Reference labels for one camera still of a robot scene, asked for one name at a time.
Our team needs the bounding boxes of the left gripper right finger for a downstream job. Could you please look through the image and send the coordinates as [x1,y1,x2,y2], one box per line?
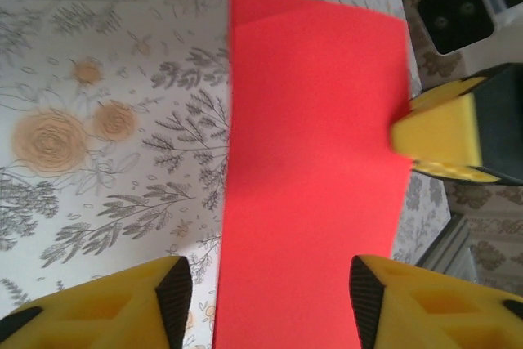
[351,253,523,349]

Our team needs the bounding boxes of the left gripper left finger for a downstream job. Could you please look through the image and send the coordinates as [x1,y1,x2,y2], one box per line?
[0,254,194,349]

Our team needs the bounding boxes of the aluminium side rail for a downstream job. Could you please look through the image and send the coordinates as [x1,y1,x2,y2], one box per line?
[412,212,477,284]

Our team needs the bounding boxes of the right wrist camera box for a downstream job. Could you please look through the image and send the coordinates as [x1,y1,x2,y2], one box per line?
[415,0,523,77]

